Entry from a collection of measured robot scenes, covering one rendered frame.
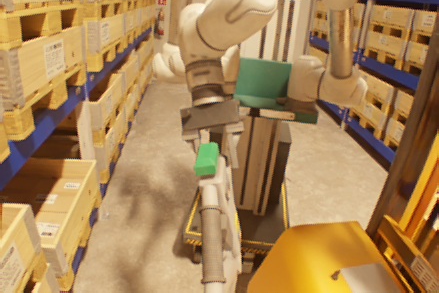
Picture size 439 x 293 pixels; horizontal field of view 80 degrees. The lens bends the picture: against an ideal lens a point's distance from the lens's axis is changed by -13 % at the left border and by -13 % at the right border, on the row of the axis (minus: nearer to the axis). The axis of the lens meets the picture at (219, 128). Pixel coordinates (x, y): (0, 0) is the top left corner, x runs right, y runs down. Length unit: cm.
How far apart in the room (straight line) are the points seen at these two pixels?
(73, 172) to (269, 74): 147
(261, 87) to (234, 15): 112
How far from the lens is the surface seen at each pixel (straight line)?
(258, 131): 185
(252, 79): 165
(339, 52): 128
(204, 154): 54
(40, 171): 234
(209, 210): 51
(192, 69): 68
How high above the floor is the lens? 169
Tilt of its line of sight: 24 degrees down
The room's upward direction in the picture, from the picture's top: 5 degrees clockwise
